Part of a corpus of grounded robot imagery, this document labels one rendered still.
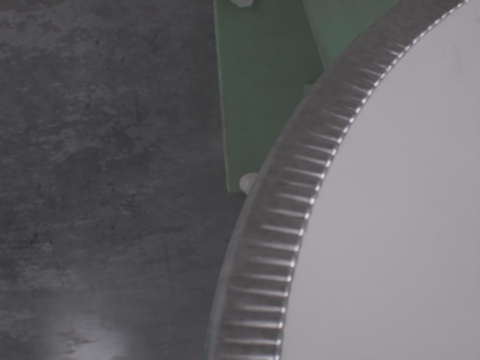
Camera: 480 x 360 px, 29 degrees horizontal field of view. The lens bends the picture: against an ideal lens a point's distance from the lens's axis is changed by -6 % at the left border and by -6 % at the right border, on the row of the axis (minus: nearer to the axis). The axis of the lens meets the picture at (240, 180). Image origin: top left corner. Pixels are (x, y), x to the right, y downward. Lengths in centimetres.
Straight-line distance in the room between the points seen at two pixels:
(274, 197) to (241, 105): 62
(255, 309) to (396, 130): 19
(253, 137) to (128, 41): 23
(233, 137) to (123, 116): 15
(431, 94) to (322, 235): 17
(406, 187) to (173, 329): 102
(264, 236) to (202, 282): 93
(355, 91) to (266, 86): 53
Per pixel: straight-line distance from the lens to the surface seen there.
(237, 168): 135
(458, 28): 82
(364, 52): 77
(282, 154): 68
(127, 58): 123
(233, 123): 129
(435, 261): 62
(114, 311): 160
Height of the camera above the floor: 98
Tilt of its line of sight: 44 degrees down
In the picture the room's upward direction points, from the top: 170 degrees clockwise
